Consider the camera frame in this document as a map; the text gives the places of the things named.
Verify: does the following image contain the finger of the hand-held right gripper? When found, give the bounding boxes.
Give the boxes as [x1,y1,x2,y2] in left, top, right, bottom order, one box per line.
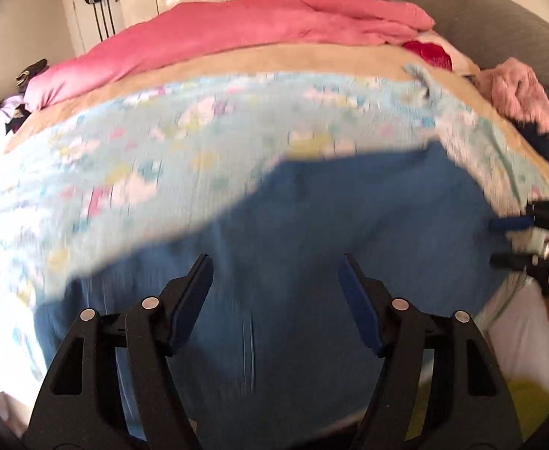
[489,252,549,276]
[488,201,549,234]

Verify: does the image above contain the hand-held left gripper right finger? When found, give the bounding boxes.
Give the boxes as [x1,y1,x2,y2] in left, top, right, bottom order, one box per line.
[337,253,524,450]

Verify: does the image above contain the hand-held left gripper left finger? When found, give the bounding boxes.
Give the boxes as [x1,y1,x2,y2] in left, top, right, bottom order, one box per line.
[30,253,215,450]

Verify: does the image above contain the blue denim pants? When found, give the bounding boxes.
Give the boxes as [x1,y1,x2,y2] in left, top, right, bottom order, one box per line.
[34,142,514,446]

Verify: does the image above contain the dark navy cloth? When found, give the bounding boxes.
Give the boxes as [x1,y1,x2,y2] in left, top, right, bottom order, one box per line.
[513,119,549,174]

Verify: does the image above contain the yellow-green cloth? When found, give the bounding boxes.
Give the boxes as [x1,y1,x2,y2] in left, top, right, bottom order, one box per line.
[406,375,549,446]

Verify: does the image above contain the pink fluffy cloth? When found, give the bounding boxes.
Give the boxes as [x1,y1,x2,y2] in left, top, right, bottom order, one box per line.
[490,57,549,137]

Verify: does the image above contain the light blue printed blanket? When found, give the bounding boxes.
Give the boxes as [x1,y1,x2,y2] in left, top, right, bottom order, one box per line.
[0,63,549,385]

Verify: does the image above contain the red cloth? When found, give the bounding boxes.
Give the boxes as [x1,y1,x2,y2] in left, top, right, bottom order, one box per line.
[402,40,453,71]

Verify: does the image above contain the grey padded headboard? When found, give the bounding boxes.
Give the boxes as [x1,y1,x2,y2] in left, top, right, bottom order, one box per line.
[353,0,549,118]

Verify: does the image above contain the pink duvet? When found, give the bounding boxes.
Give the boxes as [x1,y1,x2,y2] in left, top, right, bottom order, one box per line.
[24,0,437,113]

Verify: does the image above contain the purple cloth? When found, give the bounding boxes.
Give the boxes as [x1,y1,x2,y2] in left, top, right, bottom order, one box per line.
[0,94,27,120]

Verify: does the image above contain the black bag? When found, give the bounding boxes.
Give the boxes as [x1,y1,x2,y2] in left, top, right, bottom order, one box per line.
[16,58,49,89]

